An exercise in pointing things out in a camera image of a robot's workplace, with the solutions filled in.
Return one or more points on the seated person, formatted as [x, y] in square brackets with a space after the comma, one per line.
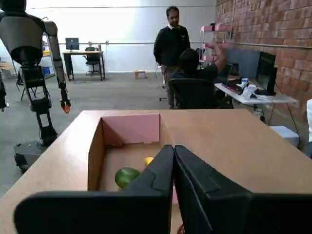
[190, 61]

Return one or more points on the black computer monitor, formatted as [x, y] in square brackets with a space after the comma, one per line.
[267, 73]

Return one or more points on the white desk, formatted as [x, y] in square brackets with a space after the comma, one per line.
[268, 99]

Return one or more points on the grey plastic box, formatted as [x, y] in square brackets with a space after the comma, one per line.
[284, 135]

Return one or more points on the round green toy fruit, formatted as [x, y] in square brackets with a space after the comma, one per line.
[124, 176]

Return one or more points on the grey partition panel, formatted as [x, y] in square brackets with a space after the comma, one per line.
[243, 62]

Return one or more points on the pink metal shelf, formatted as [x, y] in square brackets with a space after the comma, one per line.
[207, 28]

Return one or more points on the white crumpled paper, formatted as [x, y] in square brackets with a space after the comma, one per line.
[248, 91]

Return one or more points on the standing person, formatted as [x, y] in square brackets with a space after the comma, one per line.
[170, 41]

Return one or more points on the wooden desk with black legs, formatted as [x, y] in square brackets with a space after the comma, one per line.
[83, 52]

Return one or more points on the pink cardboard box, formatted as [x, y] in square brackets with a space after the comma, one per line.
[131, 129]

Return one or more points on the grey humanoid robot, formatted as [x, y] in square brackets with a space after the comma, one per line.
[22, 36]

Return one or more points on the small cardboard box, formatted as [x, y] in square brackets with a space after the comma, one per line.
[140, 73]

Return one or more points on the yellow toy banana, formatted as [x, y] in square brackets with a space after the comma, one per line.
[148, 161]

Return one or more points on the black mesh office chair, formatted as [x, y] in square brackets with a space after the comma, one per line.
[92, 58]

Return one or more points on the small computer monitor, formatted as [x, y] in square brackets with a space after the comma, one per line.
[72, 44]

